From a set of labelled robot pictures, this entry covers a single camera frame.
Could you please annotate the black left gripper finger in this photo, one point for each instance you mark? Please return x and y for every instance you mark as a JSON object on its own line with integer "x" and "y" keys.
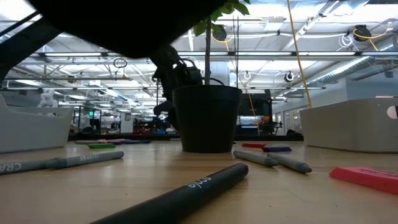
{"x": 164, "y": 109}

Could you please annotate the green plant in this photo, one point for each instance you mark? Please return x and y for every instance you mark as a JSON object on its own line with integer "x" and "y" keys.
{"x": 206, "y": 118}

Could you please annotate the grey crayon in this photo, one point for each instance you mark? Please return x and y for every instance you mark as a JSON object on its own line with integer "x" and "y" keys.
{"x": 255, "y": 158}
{"x": 289, "y": 162}
{"x": 18, "y": 168}
{"x": 93, "y": 157}

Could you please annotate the black pen white print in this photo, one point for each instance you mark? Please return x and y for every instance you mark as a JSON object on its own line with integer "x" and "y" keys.
{"x": 186, "y": 193}

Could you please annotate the red eraser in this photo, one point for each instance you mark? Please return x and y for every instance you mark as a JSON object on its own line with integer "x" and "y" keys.
{"x": 253, "y": 145}

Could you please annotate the purple eraser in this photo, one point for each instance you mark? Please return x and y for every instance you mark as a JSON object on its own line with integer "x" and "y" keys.
{"x": 276, "y": 149}

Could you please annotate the pink eraser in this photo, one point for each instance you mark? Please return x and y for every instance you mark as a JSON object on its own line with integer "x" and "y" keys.
{"x": 367, "y": 179}

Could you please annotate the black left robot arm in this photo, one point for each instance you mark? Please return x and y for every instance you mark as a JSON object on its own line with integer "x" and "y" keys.
{"x": 124, "y": 28}

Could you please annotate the white cabinet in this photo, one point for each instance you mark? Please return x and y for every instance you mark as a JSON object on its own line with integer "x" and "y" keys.
{"x": 127, "y": 124}

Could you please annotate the blue crayon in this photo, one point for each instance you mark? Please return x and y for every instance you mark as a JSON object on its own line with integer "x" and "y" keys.
{"x": 140, "y": 142}

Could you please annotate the white building column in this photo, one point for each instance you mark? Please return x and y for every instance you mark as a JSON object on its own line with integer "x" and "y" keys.
{"x": 221, "y": 73}

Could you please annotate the dark blue eraser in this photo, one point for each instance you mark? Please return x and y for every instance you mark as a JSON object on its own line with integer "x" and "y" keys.
{"x": 119, "y": 142}

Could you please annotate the green eraser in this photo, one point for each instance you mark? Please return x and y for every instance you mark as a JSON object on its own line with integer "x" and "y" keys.
{"x": 101, "y": 146}

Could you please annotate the black monitor workstation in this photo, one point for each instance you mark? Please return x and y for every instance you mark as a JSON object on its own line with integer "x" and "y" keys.
{"x": 258, "y": 105}

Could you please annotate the white figure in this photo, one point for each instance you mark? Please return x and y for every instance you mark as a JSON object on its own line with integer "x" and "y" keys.
{"x": 47, "y": 98}

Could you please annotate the grey plastic bin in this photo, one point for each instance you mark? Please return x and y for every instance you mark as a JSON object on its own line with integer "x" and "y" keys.
{"x": 342, "y": 124}
{"x": 31, "y": 130}

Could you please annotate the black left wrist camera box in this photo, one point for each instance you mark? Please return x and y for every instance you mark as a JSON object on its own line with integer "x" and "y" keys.
{"x": 191, "y": 77}

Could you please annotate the ceiling light rail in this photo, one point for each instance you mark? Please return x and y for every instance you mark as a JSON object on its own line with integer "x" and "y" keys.
{"x": 264, "y": 53}

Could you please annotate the silver ventilation duct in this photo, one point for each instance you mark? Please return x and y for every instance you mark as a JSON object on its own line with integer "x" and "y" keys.
{"x": 351, "y": 70}

